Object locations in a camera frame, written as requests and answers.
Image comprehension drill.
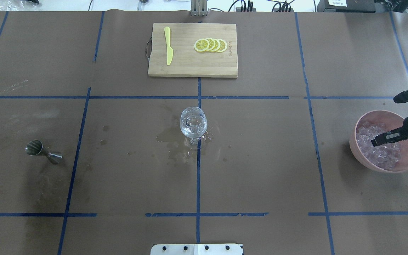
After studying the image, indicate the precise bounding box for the clear ice cubes pile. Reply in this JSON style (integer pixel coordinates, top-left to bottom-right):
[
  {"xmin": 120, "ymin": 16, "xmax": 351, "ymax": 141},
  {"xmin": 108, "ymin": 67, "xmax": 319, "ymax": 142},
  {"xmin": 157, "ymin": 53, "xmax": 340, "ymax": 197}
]
[{"xmin": 356, "ymin": 121, "xmax": 402, "ymax": 171}]

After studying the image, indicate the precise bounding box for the yellow plastic knife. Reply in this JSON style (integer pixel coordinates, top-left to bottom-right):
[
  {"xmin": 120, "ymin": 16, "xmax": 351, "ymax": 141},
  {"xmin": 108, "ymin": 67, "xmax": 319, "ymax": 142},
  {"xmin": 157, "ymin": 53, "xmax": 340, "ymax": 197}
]
[{"xmin": 164, "ymin": 26, "xmax": 174, "ymax": 65}]

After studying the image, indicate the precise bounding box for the steel double jigger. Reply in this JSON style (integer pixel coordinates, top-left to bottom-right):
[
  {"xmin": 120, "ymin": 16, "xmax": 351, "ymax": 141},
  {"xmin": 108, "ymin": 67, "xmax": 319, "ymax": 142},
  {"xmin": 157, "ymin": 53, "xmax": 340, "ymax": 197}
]
[{"xmin": 25, "ymin": 140, "xmax": 63, "ymax": 165}]

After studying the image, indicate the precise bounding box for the pink bowl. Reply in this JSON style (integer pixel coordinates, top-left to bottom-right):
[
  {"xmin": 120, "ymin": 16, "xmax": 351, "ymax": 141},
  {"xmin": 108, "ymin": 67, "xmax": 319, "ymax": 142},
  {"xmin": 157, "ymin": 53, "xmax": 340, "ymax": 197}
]
[{"xmin": 349, "ymin": 110, "xmax": 408, "ymax": 173}]

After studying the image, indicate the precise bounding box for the black box device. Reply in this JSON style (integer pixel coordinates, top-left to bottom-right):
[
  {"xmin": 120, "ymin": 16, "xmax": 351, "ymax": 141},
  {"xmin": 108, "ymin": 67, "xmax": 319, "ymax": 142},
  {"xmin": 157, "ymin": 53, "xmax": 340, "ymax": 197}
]
[{"xmin": 316, "ymin": 0, "xmax": 376, "ymax": 13}]

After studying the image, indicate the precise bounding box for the bamboo cutting board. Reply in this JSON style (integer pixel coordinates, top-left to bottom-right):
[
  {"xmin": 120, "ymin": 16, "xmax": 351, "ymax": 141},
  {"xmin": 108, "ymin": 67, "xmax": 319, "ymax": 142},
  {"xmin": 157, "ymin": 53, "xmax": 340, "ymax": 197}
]
[{"xmin": 148, "ymin": 23, "xmax": 239, "ymax": 78}]

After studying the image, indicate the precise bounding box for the lemon slice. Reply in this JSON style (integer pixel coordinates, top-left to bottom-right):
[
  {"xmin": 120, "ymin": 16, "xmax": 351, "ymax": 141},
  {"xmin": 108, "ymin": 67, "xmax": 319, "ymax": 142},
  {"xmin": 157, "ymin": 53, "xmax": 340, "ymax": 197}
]
[
  {"xmin": 216, "ymin": 39, "xmax": 228, "ymax": 53},
  {"xmin": 210, "ymin": 38, "xmax": 221, "ymax": 52},
  {"xmin": 194, "ymin": 39, "xmax": 210, "ymax": 52},
  {"xmin": 206, "ymin": 38, "xmax": 214, "ymax": 52}
]

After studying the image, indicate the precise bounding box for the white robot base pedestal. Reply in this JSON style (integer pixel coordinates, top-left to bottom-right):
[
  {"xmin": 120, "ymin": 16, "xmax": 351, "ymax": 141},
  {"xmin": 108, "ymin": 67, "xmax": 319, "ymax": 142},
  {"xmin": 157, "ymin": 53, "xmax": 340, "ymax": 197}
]
[{"xmin": 150, "ymin": 243, "xmax": 244, "ymax": 255}]

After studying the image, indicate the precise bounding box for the clear wine glass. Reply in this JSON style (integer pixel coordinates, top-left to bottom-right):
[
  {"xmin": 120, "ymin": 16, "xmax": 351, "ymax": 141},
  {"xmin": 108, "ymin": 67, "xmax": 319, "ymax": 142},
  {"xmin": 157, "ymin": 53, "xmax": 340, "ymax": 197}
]
[{"xmin": 180, "ymin": 107, "xmax": 208, "ymax": 150}]

